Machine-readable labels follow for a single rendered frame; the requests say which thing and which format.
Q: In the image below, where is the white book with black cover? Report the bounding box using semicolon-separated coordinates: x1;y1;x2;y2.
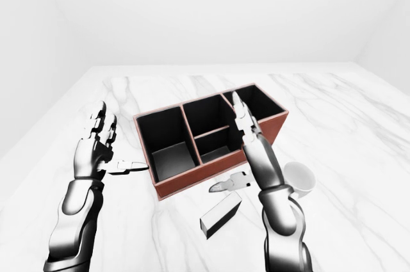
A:
199;191;243;239

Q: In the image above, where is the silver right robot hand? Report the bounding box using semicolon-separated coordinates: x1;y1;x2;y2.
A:
208;90;286;193

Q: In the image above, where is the red-brown desk caddy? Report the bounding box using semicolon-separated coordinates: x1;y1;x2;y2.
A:
133;82;290;201

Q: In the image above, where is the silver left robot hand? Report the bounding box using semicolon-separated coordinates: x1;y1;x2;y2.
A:
72;100;150;180

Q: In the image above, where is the white mug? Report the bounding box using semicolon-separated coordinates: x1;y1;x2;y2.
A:
283;161;316;198

